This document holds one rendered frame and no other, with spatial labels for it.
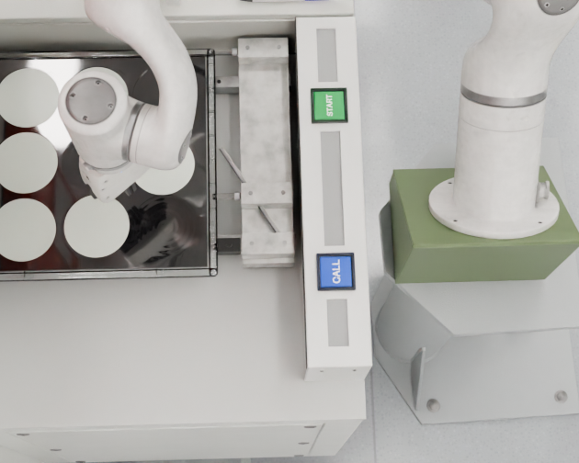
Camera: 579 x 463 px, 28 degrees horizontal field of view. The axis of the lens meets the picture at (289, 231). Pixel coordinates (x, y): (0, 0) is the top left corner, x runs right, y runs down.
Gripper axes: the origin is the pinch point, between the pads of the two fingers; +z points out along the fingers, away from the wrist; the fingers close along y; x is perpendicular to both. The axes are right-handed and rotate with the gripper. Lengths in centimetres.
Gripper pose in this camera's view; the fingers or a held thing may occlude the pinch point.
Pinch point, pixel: (124, 181)
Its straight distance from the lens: 169.9
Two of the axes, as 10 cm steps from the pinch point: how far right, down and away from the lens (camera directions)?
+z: -0.1, 2.6, 9.6
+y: 7.3, -6.6, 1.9
